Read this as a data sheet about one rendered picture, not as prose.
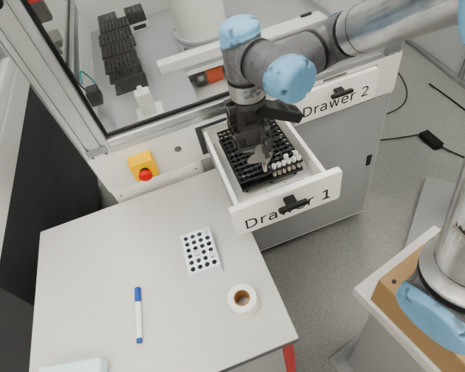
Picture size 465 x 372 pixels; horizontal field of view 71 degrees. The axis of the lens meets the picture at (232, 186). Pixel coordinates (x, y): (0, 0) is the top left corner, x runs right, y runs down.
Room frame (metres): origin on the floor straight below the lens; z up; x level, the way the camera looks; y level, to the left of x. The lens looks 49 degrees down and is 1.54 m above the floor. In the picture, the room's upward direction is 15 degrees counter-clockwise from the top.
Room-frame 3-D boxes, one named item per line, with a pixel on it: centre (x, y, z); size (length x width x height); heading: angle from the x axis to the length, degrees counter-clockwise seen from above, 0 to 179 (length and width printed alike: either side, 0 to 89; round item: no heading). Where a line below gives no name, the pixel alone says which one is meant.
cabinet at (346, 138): (1.28, -0.06, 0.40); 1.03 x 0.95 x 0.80; 97
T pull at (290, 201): (0.45, -0.13, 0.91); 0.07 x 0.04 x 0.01; 97
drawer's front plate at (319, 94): (0.84, -0.39, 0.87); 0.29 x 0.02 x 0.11; 97
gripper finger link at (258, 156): (0.56, -0.08, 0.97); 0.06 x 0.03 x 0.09; 97
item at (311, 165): (0.69, -0.09, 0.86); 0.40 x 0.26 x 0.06; 7
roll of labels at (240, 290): (0.30, 0.04, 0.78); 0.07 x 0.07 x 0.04
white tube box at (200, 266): (0.46, 0.13, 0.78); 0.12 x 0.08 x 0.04; 5
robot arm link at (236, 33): (0.57, -0.08, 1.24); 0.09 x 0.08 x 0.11; 25
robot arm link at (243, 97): (0.57, -0.08, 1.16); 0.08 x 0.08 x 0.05
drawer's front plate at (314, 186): (0.48, -0.12, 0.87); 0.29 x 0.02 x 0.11; 97
